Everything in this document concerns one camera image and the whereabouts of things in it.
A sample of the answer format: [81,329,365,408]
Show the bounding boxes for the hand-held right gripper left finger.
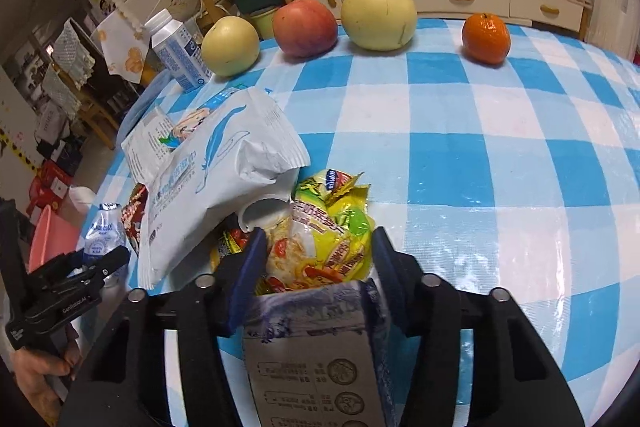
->
[60,227,271,427]

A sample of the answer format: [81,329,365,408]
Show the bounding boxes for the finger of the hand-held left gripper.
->
[30,246,131,294]
[37,273,109,309]

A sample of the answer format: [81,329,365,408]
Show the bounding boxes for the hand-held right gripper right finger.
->
[370,226,586,427]

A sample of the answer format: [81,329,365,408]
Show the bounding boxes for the clear white plastic packet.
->
[81,203,129,289]

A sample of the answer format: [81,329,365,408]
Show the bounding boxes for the blue white milk carton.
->
[242,279,397,427]

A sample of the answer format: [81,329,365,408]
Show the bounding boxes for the person's left hand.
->
[10,341,84,423]

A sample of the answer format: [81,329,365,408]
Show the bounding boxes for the yellow red snack wrapper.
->
[210,228,251,273]

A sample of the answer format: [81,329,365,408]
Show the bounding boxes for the pink plastic basin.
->
[27,205,82,274]

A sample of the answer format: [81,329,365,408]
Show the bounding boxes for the white cup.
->
[237,196,292,233]

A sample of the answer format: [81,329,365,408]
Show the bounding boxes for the large white blue snack bag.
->
[137,87,311,290]

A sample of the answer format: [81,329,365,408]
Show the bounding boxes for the red boxes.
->
[26,161,74,214]

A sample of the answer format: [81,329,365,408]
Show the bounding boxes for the white printed wrapper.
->
[121,106,176,185]

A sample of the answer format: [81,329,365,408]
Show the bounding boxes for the blue white checked tablecloth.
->
[75,17,640,427]

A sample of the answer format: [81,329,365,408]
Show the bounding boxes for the orange print tablecloth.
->
[96,11,152,84]

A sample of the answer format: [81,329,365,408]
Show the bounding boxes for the yellow pear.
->
[341,0,418,52]
[201,15,261,78]

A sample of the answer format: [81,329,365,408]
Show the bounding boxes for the white milk bottle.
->
[144,8,213,94]

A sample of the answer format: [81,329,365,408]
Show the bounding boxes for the red apple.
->
[272,0,339,58]

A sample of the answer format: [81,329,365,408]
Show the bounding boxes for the green bucket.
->
[249,6,279,41]

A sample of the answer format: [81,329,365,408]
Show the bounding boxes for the orange mandarin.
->
[461,12,512,66]

